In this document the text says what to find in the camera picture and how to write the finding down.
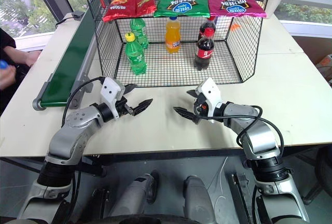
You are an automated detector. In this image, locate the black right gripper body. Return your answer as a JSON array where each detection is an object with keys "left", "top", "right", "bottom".
[{"left": 192, "top": 95, "right": 209, "bottom": 118}]

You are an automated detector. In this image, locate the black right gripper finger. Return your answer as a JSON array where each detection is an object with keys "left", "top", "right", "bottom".
[
  {"left": 186, "top": 89, "right": 201, "bottom": 99},
  {"left": 172, "top": 106, "right": 202, "bottom": 125}
]

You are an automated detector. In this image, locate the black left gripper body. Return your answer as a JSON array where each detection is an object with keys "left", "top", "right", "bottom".
[{"left": 115, "top": 96, "right": 134, "bottom": 117}]

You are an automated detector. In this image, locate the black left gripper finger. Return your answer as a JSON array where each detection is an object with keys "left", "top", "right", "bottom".
[
  {"left": 123, "top": 83, "right": 137, "bottom": 96},
  {"left": 129, "top": 98, "right": 154, "bottom": 117}
]

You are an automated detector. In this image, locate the green conveyor belt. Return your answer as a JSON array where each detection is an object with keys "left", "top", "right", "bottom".
[{"left": 32, "top": 8, "right": 102, "bottom": 111}]

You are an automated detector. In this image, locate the person's bare hand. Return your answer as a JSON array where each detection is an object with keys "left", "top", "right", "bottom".
[{"left": 0, "top": 66, "right": 17, "bottom": 91}]

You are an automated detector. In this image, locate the green soda bottle yellow cap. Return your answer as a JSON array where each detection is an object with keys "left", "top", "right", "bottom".
[{"left": 124, "top": 32, "right": 147, "bottom": 75}]

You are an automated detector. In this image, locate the cola bottle red cap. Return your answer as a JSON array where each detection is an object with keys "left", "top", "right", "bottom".
[
  {"left": 198, "top": 17, "right": 217, "bottom": 42},
  {"left": 193, "top": 28, "right": 216, "bottom": 70}
]

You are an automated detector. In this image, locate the orange soda bottle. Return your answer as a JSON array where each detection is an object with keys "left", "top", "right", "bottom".
[{"left": 165, "top": 16, "right": 182, "bottom": 54}]

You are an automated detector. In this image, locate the silver right robot leg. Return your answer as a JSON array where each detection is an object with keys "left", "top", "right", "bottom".
[{"left": 182, "top": 174, "right": 218, "bottom": 222}]

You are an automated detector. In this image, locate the silver robot leg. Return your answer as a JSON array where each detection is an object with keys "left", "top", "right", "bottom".
[
  {"left": 107, "top": 169, "right": 160, "bottom": 218},
  {"left": 182, "top": 174, "right": 218, "bottom": 222}
]

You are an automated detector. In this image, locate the silver left robot leg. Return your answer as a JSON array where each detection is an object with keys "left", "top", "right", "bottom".
[{"left": 107, "top": 169, "right": 160, "bottom": 218}]

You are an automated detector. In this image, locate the red chips bag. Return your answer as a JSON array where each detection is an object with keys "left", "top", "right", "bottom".
[{"left": 102, "top": 0, "right": 158, "bottom": 22}]

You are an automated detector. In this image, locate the magenta chips bag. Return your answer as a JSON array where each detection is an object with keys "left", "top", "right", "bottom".
[{"left": 206, "top": 0, "right": 268, "bottom": 19}]

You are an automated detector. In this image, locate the dark rounded robot torso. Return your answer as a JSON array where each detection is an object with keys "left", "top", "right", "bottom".
[{"left": 116, "top": 213, "right": 210, "bottom": 224}]

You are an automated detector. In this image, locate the brown cardboard box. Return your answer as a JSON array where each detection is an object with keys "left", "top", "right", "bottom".
[{"left": 315, "top": 52, "right": 332, "bottom": 88}]

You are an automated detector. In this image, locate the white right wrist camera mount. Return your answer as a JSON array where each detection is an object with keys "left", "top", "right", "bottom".
[{"left": 195, "top": 77, "right": 224, "bottom": 124}]

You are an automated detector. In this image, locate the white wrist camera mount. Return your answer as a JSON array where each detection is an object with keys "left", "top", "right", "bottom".
[
  {"left": 100, "top": 77, "right": 126, "bottom": 120},
  {"left": 195, "top": 77, "right": 224, "bottom": 124}
]

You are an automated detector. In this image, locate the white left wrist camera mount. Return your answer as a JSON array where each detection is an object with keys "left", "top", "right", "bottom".
[{"left": 100, "top": 77, "right": 126, "bottom": 120}]

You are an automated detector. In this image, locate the black wire basket shelf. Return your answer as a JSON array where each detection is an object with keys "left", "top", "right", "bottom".
[{"left": 78, "top": 0, "right": 277, "bottom": 88}]

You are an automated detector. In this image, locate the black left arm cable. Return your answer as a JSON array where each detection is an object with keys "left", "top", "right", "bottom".
[{"left": 62, "top": 77, "right": 106, "bottom": 123}]

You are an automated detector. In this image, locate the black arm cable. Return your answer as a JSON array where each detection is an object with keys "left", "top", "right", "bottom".
[
  {"left": 196, "top": 105, "right": 284, "bottom": 155},
  {"left": 62, "top": 77, "right": 106, "bottom": 123}
]

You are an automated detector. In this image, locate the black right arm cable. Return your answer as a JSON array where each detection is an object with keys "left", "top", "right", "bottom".
[{"left": 196, "top": 105, "right": 284, "bottom": 155}]

